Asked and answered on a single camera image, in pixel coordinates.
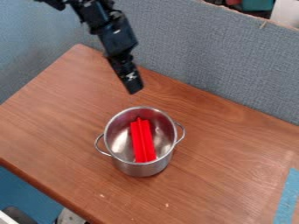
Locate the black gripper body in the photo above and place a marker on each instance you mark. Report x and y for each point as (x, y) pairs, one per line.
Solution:
(116, 35)

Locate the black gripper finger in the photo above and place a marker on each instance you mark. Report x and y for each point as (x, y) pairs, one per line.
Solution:
(127, 73)

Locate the red block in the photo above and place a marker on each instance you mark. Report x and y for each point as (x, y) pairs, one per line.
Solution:
(141, 141)

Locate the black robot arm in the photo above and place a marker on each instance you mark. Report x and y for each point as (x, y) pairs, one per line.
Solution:
(88, 9)

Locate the metal pot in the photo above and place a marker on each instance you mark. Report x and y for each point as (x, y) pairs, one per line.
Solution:
(113, 142)

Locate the white round object below table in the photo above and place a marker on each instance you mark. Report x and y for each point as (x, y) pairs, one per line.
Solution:
(68, 217)

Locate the black object bottom left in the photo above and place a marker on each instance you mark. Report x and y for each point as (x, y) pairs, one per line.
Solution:
(19, 216)

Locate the blue tape strip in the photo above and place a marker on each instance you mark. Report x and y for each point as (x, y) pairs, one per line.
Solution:
(290, 196)

